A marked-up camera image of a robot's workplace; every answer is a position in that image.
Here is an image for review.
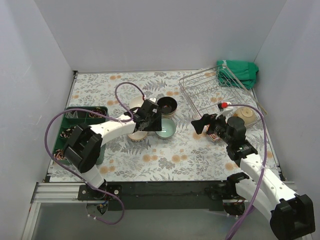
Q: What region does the coiled braided cord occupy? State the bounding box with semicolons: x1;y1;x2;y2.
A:
88;106;107;119
53;148;67;161
59;126;77;139

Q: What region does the pale green checked bowl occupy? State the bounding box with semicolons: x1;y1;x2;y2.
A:
155;118;177;139

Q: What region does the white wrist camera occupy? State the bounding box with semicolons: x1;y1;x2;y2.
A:
216;101;234;119
149;98;157;104

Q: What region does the green compartment tray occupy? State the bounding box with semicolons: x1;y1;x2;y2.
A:
53;106;109;166

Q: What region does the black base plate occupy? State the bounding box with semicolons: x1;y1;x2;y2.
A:
77;180;246;215

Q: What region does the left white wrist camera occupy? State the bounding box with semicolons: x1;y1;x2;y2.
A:
149;98;157;104

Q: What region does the coiled braided cord top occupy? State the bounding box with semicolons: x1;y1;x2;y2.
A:
88;106;107;119

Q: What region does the coiled braided cord bottom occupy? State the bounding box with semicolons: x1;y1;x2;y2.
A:
53;148;67;161

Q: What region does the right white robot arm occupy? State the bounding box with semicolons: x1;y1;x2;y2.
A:
191;114;316;240

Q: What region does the green folded cloth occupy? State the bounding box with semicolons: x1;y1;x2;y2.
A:
216;60;259;90

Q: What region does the coiled braided cord middle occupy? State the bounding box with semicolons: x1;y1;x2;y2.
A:
59;126;77;139

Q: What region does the beige gold dotted bowl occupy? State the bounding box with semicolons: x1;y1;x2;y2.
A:
157;96;178;114

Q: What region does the white blue striped bowl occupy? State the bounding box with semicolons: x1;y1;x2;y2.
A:
127;131;148;142

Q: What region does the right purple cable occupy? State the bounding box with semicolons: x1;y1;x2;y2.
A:
224;103;267;240

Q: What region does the orange plastic bowl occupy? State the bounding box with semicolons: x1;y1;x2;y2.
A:
206;133;220;142

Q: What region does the metal wire dish rack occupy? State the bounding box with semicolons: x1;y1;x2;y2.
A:
178;65;267;142

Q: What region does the aluminium frame rail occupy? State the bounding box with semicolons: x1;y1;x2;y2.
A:
32;181;236;203

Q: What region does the clear plastic bag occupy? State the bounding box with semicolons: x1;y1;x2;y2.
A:
65;110;79;119

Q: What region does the plain white bowl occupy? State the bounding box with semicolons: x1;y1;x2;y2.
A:
129;95;145;110

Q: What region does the beige orange flower bowl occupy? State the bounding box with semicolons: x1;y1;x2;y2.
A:
234;106;257;127

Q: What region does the floral tablecloth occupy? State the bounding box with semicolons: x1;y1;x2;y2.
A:
49;70;282;182

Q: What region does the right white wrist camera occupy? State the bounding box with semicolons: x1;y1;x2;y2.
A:
216;101;234;119

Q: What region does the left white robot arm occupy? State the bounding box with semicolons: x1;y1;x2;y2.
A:
63;99;162;200

